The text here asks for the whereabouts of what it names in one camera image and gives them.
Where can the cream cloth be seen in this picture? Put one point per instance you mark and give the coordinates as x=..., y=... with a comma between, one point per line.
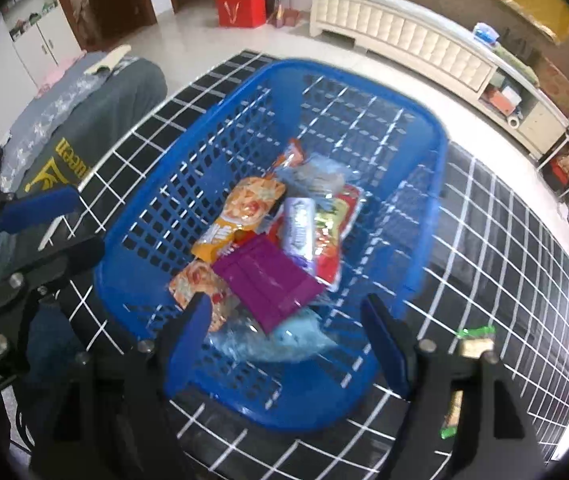
x=109, y=59

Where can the blue tissue box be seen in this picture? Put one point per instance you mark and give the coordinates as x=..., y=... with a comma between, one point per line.
x=485, y=33

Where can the purple snack packet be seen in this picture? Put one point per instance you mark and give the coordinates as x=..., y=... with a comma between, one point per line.
x=269, y=280

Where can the orange box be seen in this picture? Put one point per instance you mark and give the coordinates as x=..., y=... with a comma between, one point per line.
x=502, y=99

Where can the orange picture snack packet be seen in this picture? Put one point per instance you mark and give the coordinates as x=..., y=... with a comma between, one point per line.
x=194, y=285

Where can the large light blue snack packet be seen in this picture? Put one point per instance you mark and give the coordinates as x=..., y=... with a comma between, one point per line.
x=289, y=342

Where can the grey printed cloth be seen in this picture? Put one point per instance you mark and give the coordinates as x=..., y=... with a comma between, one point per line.
x=104, y=110

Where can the green folded cloth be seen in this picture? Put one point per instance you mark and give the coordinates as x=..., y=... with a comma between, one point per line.
x=514, y=62

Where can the pink cloth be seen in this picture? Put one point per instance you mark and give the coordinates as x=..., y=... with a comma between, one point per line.
x=59, y=76

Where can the dark wooden door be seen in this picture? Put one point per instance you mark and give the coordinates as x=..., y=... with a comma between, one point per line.
x=104, y=0

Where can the red paper bag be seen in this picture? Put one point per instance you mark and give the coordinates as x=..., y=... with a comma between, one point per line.
x=239, y=6

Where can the brown cardboard box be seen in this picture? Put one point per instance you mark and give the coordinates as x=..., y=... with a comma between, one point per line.
x=559, y=85

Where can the blue plastic basket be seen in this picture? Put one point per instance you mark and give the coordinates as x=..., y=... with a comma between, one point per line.
x=129, y=240

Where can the cream television cabinet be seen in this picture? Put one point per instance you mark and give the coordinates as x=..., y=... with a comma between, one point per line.
x=414, y=35

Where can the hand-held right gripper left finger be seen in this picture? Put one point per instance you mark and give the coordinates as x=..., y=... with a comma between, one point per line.
x=192, y=340

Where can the long orange snack packet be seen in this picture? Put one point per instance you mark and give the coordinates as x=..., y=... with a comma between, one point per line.
x=244, y=215

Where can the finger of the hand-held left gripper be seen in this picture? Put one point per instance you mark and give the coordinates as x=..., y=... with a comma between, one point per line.
x=64, y=260
x=39, y=207

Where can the green candy packet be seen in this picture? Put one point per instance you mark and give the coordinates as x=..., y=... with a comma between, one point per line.
x=474, y=347

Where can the red dustpan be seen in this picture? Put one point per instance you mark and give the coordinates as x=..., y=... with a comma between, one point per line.
x=282, y=17

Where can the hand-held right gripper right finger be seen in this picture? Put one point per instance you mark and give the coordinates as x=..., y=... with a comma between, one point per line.
x=387, y=345

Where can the lavender snack packet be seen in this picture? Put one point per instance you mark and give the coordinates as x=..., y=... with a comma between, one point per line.
x=298, y=230

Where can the black white checkered tablecloth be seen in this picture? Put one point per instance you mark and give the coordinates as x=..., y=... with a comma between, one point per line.
x=489, y=260

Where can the white cupboard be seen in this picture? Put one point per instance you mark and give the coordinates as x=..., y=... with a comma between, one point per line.
x=39, y=40

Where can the small red orange snack packet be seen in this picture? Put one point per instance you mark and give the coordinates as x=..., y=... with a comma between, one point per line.
x=292, y=154

